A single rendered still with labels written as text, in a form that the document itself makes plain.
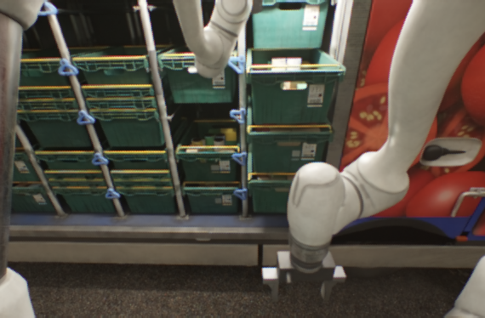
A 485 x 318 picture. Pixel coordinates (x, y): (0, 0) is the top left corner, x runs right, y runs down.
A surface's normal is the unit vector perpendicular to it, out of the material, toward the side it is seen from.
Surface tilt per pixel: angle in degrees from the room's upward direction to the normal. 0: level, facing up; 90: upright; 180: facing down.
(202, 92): 92
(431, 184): 90
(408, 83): 124
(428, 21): 104
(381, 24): 90
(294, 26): 94
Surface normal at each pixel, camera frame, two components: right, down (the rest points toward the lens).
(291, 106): -0.03, 0.65
